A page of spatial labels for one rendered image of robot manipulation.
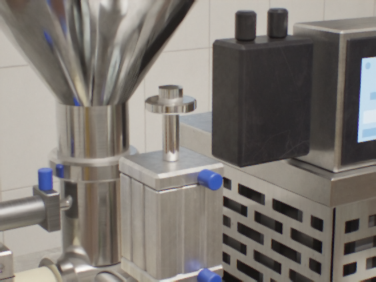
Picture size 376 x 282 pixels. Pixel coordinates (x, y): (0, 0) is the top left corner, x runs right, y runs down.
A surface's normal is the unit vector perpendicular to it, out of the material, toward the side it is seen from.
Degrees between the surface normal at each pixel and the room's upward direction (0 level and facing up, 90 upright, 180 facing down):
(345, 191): 90
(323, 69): 90
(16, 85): 90
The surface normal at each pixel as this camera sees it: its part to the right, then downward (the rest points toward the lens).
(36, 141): 0.54, 0.21
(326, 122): -0.84, 0.14
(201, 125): 0.00, -0.97
